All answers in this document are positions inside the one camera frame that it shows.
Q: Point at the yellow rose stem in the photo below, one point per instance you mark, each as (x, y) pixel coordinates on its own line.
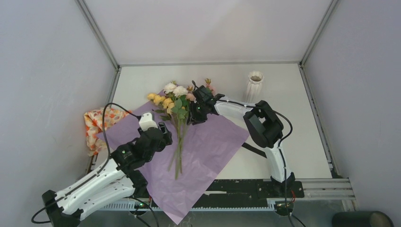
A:
(171, 108)

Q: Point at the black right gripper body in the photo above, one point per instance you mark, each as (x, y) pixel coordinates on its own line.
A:
(198, 111)

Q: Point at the white rose stem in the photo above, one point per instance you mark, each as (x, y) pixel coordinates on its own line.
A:
(178, 91)

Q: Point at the black cylinder object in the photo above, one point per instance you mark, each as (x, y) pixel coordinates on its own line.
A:
(361, 219)

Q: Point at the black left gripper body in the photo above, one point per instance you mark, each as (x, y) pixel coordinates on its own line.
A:
(166, 141)

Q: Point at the white ribbed ceramic vase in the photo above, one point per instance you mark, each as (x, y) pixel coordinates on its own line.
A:
(254, 86)

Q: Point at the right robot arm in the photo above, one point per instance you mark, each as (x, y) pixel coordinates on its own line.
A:
(263, 123)

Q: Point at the purple wrapping paper sheet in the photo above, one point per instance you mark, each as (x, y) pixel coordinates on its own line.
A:
(207, 149)

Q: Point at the black printed ribbon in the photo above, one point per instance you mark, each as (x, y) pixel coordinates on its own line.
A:
(254, 150)

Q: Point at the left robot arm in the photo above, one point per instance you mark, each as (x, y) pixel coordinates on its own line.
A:
(117, 177)

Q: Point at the pink rose stem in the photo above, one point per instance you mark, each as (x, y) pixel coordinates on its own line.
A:
(208, 86)

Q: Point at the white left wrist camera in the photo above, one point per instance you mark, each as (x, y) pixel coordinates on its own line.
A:
(147, 121)

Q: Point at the orange floral cloth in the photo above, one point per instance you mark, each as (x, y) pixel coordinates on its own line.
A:
(93, 123)

